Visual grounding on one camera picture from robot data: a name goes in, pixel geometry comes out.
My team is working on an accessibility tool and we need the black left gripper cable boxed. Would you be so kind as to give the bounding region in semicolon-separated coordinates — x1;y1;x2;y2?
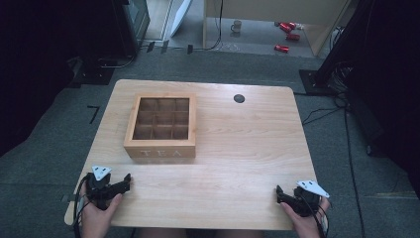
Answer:
72;174;92;238

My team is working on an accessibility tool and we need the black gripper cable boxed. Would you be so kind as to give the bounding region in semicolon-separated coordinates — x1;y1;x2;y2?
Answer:
305;193;330;238
72;174;92;238

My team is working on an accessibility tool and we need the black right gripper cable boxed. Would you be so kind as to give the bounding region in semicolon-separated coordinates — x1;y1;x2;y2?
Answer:
305;193;330;238

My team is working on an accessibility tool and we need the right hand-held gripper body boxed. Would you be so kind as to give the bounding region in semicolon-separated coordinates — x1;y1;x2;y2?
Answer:
292;179;331;218

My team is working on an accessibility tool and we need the long black floor cable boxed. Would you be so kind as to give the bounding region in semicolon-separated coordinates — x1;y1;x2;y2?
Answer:
343;107;367;238

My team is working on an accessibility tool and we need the person's right hand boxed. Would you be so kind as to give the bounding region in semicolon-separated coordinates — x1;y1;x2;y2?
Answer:
279;196;332;238

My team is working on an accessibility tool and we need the white board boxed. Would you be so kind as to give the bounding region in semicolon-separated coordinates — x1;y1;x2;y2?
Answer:
169;0;193;38

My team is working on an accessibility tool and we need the person's left hand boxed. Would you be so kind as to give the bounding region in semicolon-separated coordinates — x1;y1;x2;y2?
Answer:
79;182;124;238

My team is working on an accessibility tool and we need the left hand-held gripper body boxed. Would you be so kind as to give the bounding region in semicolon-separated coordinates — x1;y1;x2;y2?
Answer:
85;165;116;211

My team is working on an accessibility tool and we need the black flat floor plate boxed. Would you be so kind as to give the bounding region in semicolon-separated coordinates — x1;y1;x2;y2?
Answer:
67;56;117;89

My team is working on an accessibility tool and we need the black hanging cable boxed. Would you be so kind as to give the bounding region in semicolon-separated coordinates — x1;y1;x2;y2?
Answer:
193;0;224;52

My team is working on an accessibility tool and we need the wooden tea box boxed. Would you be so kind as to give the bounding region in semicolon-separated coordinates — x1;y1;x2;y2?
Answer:
123;92;198;160

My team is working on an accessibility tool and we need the black stand with base plate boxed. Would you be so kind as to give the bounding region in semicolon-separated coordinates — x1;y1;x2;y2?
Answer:
298;0;375;97

